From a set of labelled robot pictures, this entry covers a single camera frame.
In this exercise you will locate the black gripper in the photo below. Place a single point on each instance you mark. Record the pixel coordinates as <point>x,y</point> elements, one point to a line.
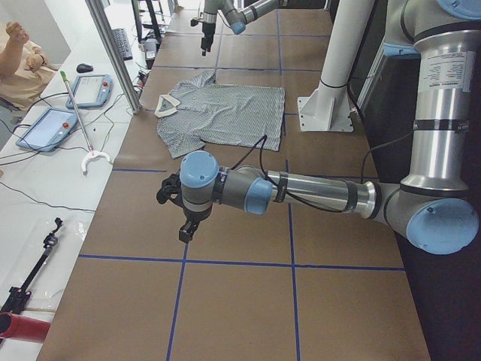
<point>192,217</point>
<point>207,30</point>

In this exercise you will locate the black keyboard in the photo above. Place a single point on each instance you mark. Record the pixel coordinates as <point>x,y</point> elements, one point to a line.
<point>122,43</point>

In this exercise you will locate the blue white striped polo shirt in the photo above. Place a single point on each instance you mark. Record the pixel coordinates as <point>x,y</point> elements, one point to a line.
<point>200,110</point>

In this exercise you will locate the white reacher grabber stick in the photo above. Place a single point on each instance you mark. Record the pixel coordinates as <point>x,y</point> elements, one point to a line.
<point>91,154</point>

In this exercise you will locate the blue teach pendant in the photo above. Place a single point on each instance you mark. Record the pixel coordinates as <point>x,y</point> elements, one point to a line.
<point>91,90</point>
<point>49,130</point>

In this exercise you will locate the blue teach pendant far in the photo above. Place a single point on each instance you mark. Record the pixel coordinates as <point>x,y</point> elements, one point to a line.
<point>91,90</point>

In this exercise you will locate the blue teach pendant near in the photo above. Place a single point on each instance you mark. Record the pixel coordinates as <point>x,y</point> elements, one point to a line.
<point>49,130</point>

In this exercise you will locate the person in beige shirt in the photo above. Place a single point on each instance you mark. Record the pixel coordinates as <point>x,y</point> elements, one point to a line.
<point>25,69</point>

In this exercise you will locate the black computer mouse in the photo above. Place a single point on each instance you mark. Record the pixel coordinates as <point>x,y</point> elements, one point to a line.
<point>84,68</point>

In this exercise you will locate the white pedestal column base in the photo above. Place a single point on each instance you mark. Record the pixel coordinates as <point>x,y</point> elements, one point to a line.
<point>327,108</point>

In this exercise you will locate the aluminium frame post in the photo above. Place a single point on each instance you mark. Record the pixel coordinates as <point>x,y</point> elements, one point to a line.
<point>102,24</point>

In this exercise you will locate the red cylinder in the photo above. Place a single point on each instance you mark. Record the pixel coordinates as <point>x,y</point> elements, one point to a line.
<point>22,328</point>

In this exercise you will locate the black tripod stick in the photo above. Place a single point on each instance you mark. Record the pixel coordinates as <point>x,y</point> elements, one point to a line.
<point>19,296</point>

